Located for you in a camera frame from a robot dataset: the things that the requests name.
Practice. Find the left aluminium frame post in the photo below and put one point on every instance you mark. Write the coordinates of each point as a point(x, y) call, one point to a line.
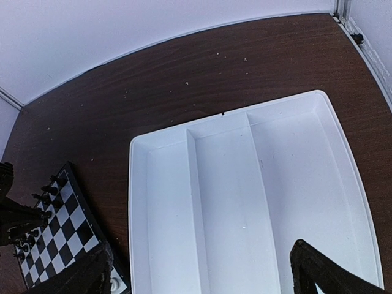
point(10, 99)

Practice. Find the white chess piece row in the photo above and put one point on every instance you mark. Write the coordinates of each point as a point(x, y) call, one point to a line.
point(115, 284)

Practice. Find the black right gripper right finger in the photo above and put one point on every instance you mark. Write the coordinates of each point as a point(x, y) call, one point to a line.
point(313, 271)

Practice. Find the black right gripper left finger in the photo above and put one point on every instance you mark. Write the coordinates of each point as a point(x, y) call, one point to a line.
point(90, 274)

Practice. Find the black chess rook corner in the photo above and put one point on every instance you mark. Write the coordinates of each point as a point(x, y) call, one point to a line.
point(61, 182)

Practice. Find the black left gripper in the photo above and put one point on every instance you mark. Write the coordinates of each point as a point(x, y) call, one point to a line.
point(16, 219)

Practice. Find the black chess knight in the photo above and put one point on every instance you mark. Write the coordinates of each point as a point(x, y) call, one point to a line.
point(50, 189)

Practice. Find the white plastic divided tray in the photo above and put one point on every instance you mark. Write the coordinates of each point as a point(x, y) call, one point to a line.
point(216, 204)

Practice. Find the black chess bishop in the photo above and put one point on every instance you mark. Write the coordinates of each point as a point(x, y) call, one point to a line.
point(46, 200)

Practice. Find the black white chessboard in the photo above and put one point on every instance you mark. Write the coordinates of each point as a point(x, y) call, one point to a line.
point(72, 231)

